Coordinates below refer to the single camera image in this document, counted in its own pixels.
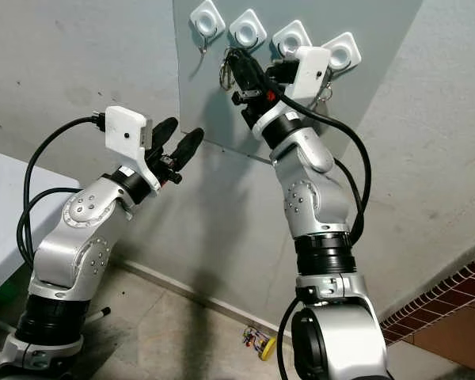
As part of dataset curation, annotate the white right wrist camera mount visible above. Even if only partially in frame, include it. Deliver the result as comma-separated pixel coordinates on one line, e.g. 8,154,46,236
252,44,333,140

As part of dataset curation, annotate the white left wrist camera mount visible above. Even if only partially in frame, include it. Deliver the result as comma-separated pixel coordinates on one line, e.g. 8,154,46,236
104,104,162,192

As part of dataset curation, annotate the silver key bunch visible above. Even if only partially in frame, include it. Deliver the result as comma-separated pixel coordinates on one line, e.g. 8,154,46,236
218,52,239,89

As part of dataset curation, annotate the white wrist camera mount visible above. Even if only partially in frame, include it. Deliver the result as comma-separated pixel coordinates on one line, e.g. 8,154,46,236
104,104,162,192
252,44,333,140

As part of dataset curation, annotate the small yellow colourful toy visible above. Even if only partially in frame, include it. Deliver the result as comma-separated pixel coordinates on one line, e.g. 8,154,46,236
242,325,278,362

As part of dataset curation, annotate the grey wall panel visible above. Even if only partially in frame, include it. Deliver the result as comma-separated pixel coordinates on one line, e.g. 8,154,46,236
174,0,425,168

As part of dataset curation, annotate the white plastic folding table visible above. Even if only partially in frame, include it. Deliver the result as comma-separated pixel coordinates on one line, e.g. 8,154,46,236
0,147,63,333

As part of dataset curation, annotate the white square wall hook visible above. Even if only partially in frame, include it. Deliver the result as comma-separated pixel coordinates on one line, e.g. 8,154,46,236
272,19,314,58
228,9,268,50
189,0,226,55
320,32,363,74

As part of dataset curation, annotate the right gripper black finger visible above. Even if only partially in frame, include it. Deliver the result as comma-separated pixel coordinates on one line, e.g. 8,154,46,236
227,47,259,90
244,55,271,90

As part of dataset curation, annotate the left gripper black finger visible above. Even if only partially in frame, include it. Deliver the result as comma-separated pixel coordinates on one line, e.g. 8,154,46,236
149,116,181,152
169,127,206,169

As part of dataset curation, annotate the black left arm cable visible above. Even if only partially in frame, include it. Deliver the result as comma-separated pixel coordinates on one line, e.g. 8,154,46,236
17,113,109,275

